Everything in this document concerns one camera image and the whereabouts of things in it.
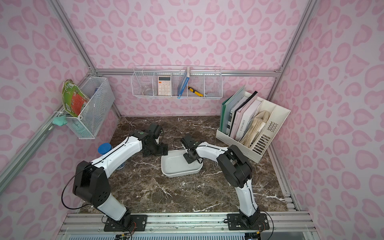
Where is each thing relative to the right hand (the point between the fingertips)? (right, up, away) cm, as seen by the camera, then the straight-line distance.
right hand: (190, 156), depth 97 cm
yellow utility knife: (+3, +42, +1) cm, 43 cm away
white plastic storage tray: (-9, -4, -4) cm, 11 cm away
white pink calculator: (-16, +45, -2) cm, 48 cm away
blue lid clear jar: (-46, +8, -16) cm, 49 cm away
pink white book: (+31, +25, -10) cm, 41 cm away
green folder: (+20, +29, -13) cm, 38 cm away
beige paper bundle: (+39, +20, -10) cm, 45 cm away
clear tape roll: (-27, +41, -2) cm, 49 cm away
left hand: (-17, +6, -10) cm, 20 cm away
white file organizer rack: (+52, +26, -6) cm, 58 cm away
